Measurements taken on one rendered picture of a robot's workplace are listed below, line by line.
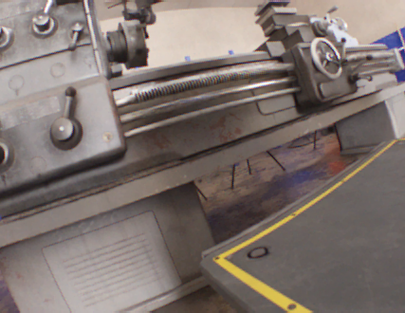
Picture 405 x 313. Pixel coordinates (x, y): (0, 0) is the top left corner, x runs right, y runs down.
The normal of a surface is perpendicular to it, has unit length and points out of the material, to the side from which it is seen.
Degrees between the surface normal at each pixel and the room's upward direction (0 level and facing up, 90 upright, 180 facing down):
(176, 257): 90
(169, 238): 90
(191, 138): 90
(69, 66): 90
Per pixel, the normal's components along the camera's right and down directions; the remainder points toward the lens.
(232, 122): 0.35, -0.11
